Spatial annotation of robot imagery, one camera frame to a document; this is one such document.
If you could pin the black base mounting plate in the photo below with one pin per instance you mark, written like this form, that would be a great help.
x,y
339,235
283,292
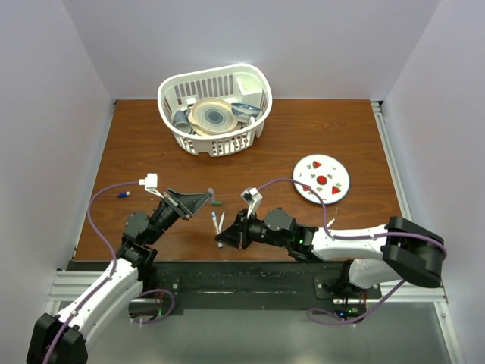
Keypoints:
x,y
255,286

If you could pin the blue patterned white bowl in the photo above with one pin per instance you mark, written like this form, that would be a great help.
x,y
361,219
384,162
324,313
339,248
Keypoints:
x,y
245,112

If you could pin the grey-white mug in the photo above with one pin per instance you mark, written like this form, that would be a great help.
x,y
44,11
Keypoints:
x,y
181,121

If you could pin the blue pen cap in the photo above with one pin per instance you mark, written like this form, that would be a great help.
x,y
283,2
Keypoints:
x,y
123,194

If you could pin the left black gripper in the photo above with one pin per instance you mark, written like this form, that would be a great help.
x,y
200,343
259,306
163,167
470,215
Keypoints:
x,y
192,202

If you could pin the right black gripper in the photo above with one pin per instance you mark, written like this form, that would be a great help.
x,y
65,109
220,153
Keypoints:
x,y
237,235

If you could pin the watermelon pattern round plate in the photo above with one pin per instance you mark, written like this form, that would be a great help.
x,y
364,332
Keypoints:
x,y
322,176

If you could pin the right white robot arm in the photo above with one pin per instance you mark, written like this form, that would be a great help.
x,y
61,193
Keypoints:
x,y
399,249

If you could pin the white green-tip pen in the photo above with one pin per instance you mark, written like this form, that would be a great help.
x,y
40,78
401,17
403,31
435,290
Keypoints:
x,y
330,223

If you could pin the aluminium frame rail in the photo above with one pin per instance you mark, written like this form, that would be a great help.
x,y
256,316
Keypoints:
x,y
409,293

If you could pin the white plastic dish basket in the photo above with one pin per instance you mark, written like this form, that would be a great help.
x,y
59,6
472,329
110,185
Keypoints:
x,y
240,82

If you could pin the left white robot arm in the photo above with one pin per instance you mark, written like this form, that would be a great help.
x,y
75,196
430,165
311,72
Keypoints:
x,y
67,336

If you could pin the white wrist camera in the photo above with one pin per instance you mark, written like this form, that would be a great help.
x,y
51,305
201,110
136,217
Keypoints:
x,y
253,198
150,184

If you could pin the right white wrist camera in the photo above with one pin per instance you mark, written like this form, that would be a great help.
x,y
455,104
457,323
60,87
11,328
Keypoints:
x,y
253,198

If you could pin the beige blue-centred plate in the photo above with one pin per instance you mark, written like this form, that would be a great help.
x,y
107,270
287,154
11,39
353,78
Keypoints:
x,y
213,116

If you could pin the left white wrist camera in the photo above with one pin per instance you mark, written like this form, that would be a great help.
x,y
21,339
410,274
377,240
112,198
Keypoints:
x,y
150,184

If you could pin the white thin pen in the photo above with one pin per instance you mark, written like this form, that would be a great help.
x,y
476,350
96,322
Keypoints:
x,y
221,221

